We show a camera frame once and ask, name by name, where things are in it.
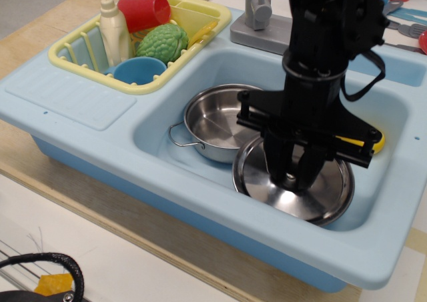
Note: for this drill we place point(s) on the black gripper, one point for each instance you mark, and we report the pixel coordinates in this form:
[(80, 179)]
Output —
[(308, 112)]

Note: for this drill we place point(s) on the stainless steel pot lid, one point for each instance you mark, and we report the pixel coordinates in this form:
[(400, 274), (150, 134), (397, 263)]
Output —
[(320, 204)]

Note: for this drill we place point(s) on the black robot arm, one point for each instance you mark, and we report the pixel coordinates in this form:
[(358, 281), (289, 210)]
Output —
[(327, 34)]

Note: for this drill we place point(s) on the grey toy faucet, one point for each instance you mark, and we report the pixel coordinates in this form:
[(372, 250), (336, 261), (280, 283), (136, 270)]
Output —
[(259, 28)]

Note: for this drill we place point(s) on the yellow plastic plate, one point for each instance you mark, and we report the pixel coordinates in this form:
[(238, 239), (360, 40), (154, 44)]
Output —
[(202, 32)]

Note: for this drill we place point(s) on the grey toy ladle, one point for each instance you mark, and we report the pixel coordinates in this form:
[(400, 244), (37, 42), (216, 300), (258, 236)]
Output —
[(407, 48)]

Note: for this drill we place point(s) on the green toy cabbage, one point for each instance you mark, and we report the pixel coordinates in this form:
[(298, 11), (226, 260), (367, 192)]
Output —
[(164, 43)]

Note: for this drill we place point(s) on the grey toy spatula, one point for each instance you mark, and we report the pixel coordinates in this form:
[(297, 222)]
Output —
[(413, 31)]

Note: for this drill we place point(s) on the red plate edge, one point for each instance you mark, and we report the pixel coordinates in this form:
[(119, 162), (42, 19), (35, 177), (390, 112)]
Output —
[(422, 41)]

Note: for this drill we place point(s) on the light blue toy sink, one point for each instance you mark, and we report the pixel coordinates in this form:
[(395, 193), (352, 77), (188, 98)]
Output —
[(121, 139)]

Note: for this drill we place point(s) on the blue plastic cup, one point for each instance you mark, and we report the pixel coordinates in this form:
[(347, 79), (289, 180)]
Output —
[(139, 70)]

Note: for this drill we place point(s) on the blue toy cutlery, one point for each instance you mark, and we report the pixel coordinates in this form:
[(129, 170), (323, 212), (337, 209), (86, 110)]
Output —
[(410, 14)]

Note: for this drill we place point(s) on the yellow dish drying rack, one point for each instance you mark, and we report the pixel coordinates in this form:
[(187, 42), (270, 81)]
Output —
[(82, 51)]

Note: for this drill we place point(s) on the red plastic cup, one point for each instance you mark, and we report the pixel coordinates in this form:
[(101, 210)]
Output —
[(144, 14)]

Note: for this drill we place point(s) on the cream plastic bottle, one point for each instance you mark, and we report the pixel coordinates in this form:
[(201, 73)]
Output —
[(114, 32)]

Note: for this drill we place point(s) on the yellow tape piece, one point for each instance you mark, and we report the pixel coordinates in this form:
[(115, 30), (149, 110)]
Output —
[(54, 284)]

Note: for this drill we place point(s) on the yellow handled toy knife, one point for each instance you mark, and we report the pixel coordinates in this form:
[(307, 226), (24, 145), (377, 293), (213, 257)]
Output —
[(378, 142)]

